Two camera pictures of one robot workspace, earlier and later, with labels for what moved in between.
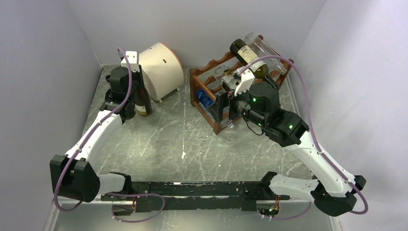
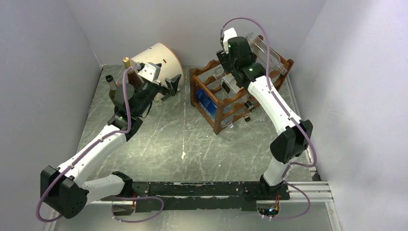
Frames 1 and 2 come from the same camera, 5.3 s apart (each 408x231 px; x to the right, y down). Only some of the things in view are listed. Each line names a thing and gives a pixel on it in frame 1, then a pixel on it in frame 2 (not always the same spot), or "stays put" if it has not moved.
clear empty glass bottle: (261, 50) stays put
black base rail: (173, 195) stays put
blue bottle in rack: (204, 99) stays put
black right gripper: (222, 101) to (223, 57)
